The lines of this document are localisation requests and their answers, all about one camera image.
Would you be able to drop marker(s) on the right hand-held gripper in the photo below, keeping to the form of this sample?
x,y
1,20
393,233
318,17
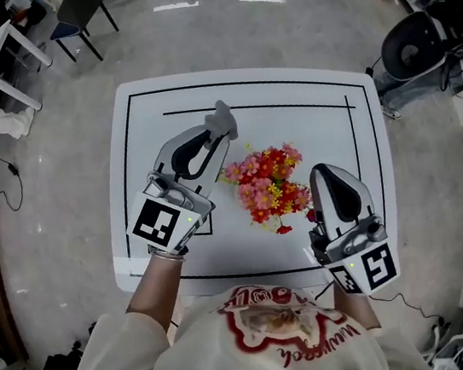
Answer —
x,y
378,270

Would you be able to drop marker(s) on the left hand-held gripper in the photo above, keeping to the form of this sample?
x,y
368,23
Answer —
x,y
155,223

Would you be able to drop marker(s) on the grey wiping cloth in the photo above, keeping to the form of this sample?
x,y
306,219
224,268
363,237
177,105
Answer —
x,y
222,121

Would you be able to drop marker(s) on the potted red pink flowers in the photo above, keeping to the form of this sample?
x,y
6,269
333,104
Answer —
x,y
266,187

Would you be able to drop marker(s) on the person's right forearm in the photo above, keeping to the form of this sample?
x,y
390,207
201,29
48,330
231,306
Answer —
x,y
356,312

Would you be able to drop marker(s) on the person's left forearm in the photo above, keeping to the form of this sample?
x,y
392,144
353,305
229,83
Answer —
x,y
156,290

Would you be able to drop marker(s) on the white table with black lines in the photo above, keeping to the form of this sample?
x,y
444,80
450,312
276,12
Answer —
x,y
293,136

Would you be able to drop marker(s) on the black white backpack rig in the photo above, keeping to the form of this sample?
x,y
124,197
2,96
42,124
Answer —
x,y
409,49

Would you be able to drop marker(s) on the grey chair with blue seat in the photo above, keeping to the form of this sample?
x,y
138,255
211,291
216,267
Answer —
x,y
79,4

